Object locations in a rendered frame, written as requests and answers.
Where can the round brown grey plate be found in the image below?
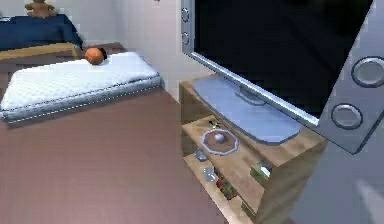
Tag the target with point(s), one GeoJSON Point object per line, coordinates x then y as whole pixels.
{"type": "Point", "coordinates": [220, 141]}

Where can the small grey object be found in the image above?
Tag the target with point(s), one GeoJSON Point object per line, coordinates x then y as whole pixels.
{"type": "Point", "coordinates": [200, 155]}

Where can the small grey cup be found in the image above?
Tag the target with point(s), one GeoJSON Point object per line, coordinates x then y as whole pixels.
{"type": "Point", "coordinates": [209, 174]}

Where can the colourful row of books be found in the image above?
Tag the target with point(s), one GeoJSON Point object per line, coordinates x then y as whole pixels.
{"type": "Point", "coordinates": [225, 185]}

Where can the small green white box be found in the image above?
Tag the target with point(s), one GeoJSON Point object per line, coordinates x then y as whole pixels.
{"type": "Point", "coordinates": [261, 172]}

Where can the grey flat television set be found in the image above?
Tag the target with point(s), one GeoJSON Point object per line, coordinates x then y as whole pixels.
{"type": "Point", "coordinates": [266, 50]}

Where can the wooden television stand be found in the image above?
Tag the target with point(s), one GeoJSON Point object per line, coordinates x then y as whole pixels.
{"type": "Point", "coordinates": [283, 173]}

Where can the orange basketball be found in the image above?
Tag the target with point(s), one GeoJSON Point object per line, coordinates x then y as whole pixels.
{"type": "Point", "coordinates": [94, 56]}

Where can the white floor mattress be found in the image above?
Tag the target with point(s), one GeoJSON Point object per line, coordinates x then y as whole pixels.
{"type": "Point", "coordinates": [76, 83]}

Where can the bed with blue cover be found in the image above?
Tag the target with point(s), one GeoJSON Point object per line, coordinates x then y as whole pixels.
{"type": "Point", "coordinates": [33, 33]}

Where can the brown teddy bear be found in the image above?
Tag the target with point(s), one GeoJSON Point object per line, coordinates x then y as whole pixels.
{"type": "Point", "coordinates": [40, 8]}

